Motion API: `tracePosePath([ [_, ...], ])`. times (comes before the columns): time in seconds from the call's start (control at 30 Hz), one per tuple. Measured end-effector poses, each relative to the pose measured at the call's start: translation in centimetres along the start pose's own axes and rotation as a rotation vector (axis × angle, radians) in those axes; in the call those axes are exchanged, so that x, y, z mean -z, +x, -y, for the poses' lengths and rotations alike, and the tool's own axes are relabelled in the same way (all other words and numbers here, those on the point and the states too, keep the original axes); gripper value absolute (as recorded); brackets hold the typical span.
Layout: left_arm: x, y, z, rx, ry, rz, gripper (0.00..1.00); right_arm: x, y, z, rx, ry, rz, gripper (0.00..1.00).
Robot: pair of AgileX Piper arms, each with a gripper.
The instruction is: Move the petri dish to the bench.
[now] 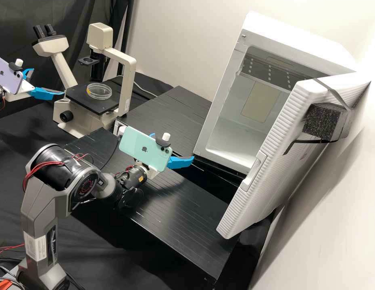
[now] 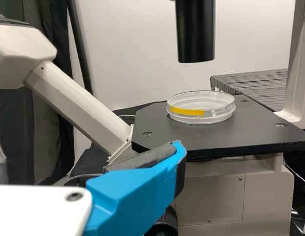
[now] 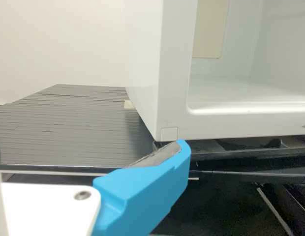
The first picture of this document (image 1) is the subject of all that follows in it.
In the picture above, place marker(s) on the petri dish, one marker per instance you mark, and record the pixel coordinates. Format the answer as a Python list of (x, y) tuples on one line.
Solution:
[(99, 92)]

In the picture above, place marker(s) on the left wrist camera phone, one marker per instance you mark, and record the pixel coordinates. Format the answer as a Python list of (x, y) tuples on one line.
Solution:
[(6, 75)]

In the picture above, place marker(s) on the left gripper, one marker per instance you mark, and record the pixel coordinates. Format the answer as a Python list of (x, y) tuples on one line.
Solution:
[(24, 88)]

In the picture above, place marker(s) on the right wrist camera phone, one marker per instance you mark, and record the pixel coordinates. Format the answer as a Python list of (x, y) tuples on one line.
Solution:
[(142, 148)]

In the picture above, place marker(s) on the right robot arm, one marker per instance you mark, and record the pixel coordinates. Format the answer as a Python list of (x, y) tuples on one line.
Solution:
[(48, 193)]

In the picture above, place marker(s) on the cream microscope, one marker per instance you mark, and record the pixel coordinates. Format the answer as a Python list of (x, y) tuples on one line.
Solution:
[(84, 120)]

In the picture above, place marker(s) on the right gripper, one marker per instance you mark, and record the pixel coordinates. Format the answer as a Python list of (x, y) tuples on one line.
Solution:
[(151, 174)]

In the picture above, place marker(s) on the white incubator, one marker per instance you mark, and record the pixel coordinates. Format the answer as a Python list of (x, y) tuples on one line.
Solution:
[(223, 136)]

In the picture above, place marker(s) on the incubator door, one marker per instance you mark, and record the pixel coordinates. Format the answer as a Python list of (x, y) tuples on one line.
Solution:
[(266, 187)]

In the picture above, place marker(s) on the wrist camera phone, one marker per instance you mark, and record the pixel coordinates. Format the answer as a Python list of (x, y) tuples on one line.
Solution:
[(142, 148), (6, 75)]

